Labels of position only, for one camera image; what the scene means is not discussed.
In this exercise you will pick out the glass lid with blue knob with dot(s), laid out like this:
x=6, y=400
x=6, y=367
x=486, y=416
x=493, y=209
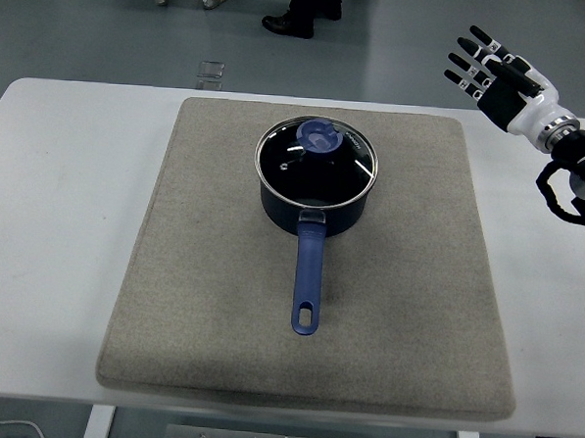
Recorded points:
x=319, y=135

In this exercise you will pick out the beige fabric mat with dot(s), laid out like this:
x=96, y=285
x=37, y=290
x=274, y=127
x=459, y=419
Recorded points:
x=196, y=273

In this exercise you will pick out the dark blue saucepan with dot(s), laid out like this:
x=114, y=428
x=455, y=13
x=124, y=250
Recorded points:
x=309, y=269

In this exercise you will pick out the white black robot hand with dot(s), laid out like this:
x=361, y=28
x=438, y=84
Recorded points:
x=502, y=100

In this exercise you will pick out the narrow metal floor plate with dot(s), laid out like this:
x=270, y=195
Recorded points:
x=209, y=84

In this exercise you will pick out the square metal floor plate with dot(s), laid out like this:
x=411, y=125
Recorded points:
x=211, y=70

